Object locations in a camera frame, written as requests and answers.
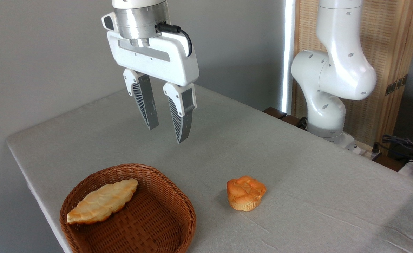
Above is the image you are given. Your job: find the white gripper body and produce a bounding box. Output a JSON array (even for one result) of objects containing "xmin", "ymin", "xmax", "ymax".
[{"xmin": 107, "ymin": 31, "xmax": 199, "ymax": 87}]

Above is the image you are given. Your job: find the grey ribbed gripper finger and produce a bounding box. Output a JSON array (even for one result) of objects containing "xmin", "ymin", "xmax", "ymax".
[
  {"xmin": 163, "ymin": 83, "xmax": 197, "ymax": 144},
  {"xmin": 123, "ymin": 68, "xmax": 160, "ymax": 131}
]

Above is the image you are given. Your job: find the round orange bun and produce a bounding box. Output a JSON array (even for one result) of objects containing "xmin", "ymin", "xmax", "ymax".
[{"xmin": 227, "ymin": 176, "xmax": 267, "ymax": 212}]

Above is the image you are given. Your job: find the long croissant-shaped bread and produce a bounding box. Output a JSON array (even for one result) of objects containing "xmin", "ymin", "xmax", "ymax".
[{"xmin": 66, "ymin": 179, "xmax": 139, "ymax": 225}]

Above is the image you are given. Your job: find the brown woven wicker basket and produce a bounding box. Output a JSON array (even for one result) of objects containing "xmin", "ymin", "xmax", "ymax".
[{"xmin": 59, "ymin": 163, "xmax": 197, "ymax": 253}]

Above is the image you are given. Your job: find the grey tablecloth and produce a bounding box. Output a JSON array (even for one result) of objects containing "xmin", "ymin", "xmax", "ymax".
[{"xmin": 6, "ymin": 79, "xmax": 413, "ymax": 253}]

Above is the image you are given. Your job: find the dark brown wooden block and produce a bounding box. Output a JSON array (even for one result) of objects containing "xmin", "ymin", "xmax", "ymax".
[
  {"xmin": 280, "ymin": 114, "xmax": 307, "ymax": 131},
  {"xmin": 263, "ymin": 107, "xmax": 287, "ymax": 119}
]

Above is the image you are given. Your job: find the wooden slatted screen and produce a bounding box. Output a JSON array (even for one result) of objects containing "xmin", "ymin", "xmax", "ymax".
[{"xmin": 294, "ymin": 0, "xmax": 413, "ymax": 156}]

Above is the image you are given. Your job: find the dark metal screen hinge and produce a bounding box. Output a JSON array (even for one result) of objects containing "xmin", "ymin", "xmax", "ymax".
[{"xmin": 385, "ymin": 74, "xmax": 408, "ymax": 96}]

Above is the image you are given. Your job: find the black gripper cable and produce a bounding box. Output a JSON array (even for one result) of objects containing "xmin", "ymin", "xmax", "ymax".
[{"xmin": 156, "ymin": 22, "xmax": 193, "ymax": 58}]

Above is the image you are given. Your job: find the black cable bundle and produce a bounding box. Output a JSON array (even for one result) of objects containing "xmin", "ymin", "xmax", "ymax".
[{"xmin": 381, "ymin": 134, "xmax": 413, "ymax": 163}]

